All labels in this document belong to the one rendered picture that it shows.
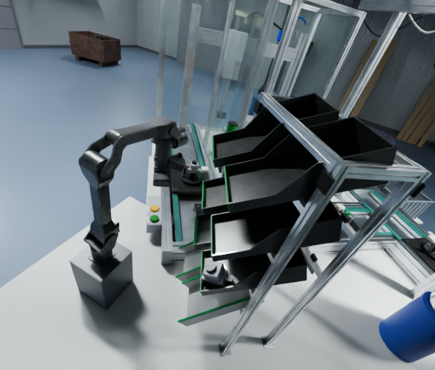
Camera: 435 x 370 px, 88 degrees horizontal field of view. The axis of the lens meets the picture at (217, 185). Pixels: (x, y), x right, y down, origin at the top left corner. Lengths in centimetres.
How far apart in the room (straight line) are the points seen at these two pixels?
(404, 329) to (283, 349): 48
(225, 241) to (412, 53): 843
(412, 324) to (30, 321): 136
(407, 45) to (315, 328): 816
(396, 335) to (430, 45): 810
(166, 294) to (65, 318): 35
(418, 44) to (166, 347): 864
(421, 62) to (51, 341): 891
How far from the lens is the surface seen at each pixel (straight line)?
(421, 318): 121
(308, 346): 113
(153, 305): 103
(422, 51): 880
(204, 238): 78
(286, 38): 172
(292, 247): 48
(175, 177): 139
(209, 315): 79
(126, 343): 99
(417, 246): 180
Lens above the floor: 180
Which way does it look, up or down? 36 degrees down
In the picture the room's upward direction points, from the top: 15 degrees clockwise
